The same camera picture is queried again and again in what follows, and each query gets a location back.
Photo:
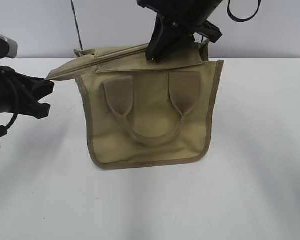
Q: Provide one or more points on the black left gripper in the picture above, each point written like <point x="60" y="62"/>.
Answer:
<point x="15" y="90"/>

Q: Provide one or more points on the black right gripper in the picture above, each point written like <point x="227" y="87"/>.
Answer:
<point x="173" y="19"/>

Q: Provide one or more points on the yellow canvas tote bag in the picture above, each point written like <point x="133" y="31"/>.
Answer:
<point x="140" y="113"/>

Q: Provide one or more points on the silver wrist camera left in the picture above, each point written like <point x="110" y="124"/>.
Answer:
<point x="8" y="47"/>

